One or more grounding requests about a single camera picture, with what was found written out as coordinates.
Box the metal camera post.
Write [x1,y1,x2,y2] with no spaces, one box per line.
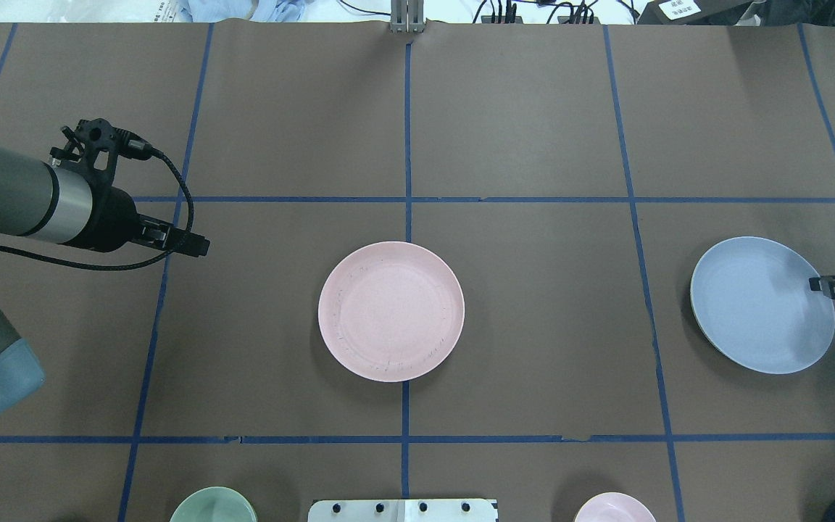
[390,0,426,33]

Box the green bowl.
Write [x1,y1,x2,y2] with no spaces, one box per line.
[169,486,258,521]

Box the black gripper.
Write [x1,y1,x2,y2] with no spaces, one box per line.
[84,188,211,257]

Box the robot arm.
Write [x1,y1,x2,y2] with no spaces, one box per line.
[0,119,211,414]

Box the black braided cable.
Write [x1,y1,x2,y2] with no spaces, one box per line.
[0,141,196,272]

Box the pink plate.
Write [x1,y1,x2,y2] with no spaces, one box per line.
[316,241,466,383]

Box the black box with label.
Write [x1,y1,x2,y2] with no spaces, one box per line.
[636,1,752,25]

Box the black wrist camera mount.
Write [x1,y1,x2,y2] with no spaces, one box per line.
[49,118,158,191]

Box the white mounting plate with bolts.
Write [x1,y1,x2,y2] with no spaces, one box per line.
[307,498,499,521]

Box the pink bowl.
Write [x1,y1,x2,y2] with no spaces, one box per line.
[573,492,656,522]

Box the light blue cloth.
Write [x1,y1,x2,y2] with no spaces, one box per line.
[177,1,307,23]

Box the brown table mat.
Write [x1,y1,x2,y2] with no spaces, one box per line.
[0,20,835,521]

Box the black cables bundle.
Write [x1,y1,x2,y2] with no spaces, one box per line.
[338,0,639,25]

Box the blue plate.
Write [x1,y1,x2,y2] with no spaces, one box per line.
[689,236,835,376]

